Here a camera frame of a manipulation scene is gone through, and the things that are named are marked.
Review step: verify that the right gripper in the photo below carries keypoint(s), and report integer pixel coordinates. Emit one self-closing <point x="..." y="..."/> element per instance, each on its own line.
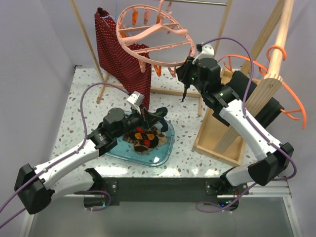
<point x="182" y="71"/>

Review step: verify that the aluminium rail frame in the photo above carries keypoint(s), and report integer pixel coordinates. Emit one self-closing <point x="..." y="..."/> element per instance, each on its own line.
<point x="261" y="213"/>

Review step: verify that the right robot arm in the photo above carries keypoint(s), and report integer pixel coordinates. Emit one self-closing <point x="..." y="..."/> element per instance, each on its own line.
<point x="272" y="156"/>

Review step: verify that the black multicolour argyle sock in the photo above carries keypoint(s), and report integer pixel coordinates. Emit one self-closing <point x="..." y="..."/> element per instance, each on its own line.
<point x="135" y="131"/>

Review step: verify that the red polka dot garment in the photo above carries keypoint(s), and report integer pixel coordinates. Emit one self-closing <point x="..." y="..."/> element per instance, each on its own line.
<point x="116" y="61"/>

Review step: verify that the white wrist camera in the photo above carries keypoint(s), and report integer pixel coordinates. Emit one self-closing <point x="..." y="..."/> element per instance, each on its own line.
<point x="135" y="100"/>
<point x="204" y="51"/>

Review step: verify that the beige brown argyle sock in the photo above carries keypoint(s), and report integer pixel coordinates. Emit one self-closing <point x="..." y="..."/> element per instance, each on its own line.
<point x="161" y="140"/>

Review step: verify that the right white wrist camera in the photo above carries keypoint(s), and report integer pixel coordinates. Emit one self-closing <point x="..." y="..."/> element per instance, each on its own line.
<point x="204" y="51"/>

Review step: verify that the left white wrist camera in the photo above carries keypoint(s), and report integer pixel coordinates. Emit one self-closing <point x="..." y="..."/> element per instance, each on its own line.
<point x="135" y="100"/>

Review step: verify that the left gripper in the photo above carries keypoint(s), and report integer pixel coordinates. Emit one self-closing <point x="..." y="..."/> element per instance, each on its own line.
<point x="144" y="123"/>

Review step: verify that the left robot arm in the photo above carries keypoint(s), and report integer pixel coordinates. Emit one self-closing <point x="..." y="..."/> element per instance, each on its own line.
<point x="35" y="185"/>

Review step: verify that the black garment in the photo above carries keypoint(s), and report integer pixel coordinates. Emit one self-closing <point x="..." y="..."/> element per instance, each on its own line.
<point x="259" y="101"/>

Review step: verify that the pink round clip hanger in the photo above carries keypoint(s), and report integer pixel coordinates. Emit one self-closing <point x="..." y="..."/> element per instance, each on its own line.
<point x="153" y="36"/>

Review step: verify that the wooden clothes rack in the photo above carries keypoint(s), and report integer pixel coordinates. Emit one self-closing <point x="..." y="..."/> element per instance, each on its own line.
<point x="214" y="139"/>

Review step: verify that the light blue hanger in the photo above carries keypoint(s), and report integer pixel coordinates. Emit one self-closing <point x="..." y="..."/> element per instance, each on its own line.
<point x="115" y="17"/>

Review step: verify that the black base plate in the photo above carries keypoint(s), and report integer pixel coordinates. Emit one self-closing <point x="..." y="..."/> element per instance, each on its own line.
<point x="117" y="190"/>

